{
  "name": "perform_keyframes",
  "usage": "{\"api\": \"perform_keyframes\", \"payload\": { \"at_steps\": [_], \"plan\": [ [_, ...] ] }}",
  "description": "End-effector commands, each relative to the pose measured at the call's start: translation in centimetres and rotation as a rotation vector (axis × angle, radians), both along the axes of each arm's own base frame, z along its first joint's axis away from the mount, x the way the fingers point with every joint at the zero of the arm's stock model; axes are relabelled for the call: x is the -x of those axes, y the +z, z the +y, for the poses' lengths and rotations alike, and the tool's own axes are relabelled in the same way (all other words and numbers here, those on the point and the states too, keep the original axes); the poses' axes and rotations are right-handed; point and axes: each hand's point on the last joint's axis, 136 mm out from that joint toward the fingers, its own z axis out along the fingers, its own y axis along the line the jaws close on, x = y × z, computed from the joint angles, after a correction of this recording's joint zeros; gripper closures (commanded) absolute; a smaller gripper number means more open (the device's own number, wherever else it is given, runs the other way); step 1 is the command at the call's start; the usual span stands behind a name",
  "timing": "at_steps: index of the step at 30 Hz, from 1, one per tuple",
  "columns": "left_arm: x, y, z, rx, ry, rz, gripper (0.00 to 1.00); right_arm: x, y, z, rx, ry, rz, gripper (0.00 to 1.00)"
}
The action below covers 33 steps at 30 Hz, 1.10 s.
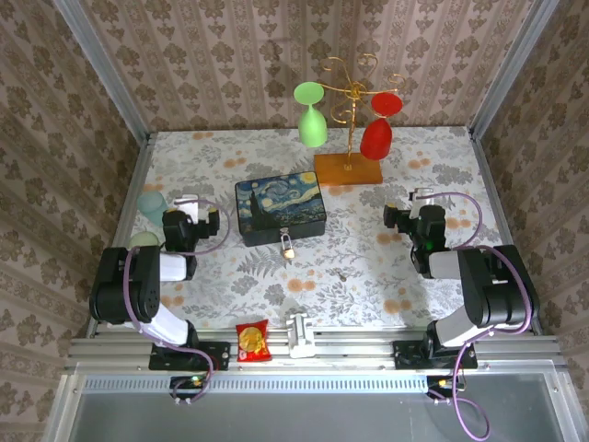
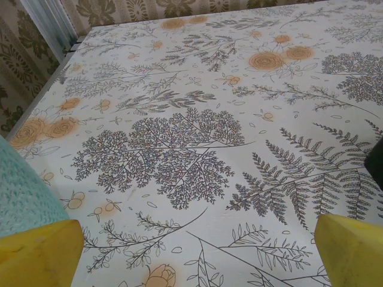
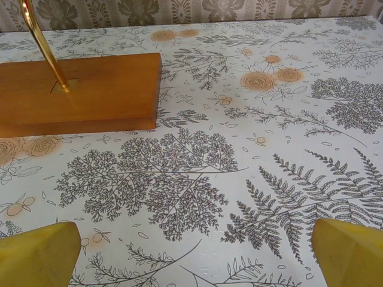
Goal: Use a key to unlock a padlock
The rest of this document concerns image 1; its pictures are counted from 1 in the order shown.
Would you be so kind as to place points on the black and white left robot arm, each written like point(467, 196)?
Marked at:
point(138, 285)

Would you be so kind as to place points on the red and yellow snack packet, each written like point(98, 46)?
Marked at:
point(253, 340)

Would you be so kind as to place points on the small metal key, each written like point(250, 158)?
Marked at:
point(341, 276)

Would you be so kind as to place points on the aluminium frame rail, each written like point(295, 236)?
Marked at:
point(349, 343)

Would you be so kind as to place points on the white plastic bracket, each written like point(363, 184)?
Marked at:
point(301, 336)

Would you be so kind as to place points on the small brass padlock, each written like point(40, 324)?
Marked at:
point(288, 248)

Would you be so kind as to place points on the starry night painted box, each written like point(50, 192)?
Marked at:
point(278, 202)

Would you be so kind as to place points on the green wine glass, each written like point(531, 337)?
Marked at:
point(312, 124)

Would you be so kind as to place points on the pale blue plastic cup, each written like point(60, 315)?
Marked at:
point(151, 207)

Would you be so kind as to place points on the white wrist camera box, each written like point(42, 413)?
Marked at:
point(188, 205)
point(421, 195)

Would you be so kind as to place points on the small black circuit board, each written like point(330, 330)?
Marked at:
point(442, 384)
point(186, 383)

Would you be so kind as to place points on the floral tablecloth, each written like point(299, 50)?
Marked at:
point(349, 230)

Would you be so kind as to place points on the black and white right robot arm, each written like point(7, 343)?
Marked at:
point(492, 294)

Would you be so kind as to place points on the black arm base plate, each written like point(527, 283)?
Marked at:
point(409, 357)
point(216, 357)

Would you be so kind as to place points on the red wine glass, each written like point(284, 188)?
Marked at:
point(376, 138)

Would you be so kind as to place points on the pale green plastic cup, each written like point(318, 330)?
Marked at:
point(143, 240)

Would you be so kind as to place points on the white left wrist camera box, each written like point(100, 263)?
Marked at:
point(188, 205)

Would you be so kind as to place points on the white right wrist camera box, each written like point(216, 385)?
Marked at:
point(421, 195)

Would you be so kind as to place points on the aluminium frame post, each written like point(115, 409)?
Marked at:
point(106, 73)
point(511, 73)

